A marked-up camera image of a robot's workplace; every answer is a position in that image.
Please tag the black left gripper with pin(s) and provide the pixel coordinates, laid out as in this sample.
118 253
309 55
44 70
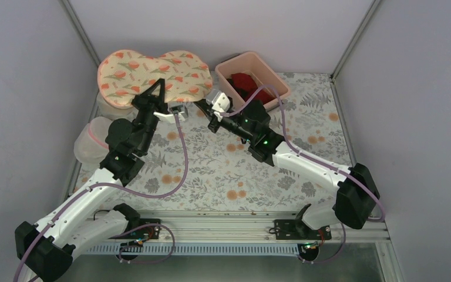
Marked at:
145 101

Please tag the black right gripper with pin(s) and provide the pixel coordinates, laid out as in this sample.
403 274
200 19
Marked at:
210 113

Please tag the floral peach mesh laundry bag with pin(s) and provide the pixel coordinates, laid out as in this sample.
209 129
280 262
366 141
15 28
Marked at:
126 73

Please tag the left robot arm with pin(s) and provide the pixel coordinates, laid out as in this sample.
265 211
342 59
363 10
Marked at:
49 247

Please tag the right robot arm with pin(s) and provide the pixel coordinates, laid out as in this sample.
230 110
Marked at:
355 191

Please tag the red bra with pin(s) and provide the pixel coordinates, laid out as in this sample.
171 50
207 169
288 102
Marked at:
245 86

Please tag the beige round mesh laundry bag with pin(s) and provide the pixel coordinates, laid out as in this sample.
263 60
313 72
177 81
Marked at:
108 111

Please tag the white pink-trimmed mesh laundry bag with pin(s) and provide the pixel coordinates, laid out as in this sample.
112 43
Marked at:
90 146

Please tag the pink plastic bin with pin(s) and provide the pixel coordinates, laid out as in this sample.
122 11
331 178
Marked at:
251 64

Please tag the floral patterned table mat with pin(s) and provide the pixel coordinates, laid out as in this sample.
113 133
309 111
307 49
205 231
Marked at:
193 169

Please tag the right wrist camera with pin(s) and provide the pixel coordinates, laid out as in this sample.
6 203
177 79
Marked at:
219 102

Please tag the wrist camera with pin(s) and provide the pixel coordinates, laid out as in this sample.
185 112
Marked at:
176 114
219 102

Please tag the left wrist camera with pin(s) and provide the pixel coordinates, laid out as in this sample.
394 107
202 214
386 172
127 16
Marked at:
176 114

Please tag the aluminium frame post left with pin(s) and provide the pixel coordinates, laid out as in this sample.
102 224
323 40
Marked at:
82 34

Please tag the aluminium frame post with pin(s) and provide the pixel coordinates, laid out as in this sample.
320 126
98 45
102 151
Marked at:
82 34
375 4

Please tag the aluminium front rail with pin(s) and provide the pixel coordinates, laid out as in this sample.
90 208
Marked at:
249 227

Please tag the aluminium frame post right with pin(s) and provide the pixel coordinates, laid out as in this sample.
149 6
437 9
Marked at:
375 4

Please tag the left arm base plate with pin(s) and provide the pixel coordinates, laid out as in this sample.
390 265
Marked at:
143 230

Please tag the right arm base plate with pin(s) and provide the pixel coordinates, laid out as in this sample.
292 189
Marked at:
284 229

